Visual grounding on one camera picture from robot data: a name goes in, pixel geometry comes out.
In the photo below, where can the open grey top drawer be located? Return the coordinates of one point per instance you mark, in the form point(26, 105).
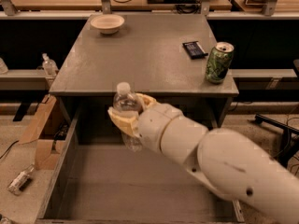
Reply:
point(98, 181)

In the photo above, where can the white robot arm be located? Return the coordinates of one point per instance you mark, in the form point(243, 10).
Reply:
point(224, 161)

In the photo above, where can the green soda can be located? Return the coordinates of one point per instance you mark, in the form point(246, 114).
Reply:
point(219, 61)

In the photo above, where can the white ceramic bowl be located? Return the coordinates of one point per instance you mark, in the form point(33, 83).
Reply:
point(107, 24)

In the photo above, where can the clear bottle on shelf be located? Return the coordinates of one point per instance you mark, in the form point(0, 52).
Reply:
point(49, 66)

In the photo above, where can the small bottle on floor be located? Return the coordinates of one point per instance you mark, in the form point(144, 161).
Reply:
point(17, 185)

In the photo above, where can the grey metal shelf rail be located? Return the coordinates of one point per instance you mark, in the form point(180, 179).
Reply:
point(25, 80)

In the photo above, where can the clear plastic water bottle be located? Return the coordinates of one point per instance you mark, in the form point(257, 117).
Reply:
point(126, 100)

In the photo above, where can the black chair base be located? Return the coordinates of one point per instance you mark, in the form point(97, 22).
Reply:
point(289, 139)

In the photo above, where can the brown cardboard box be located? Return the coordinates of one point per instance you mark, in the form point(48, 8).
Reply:
point(42, 129)

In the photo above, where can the grey cabinet with top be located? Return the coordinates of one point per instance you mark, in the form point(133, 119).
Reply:
point(147, 52)

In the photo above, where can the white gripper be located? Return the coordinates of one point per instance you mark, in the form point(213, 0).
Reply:
point(154, 125)

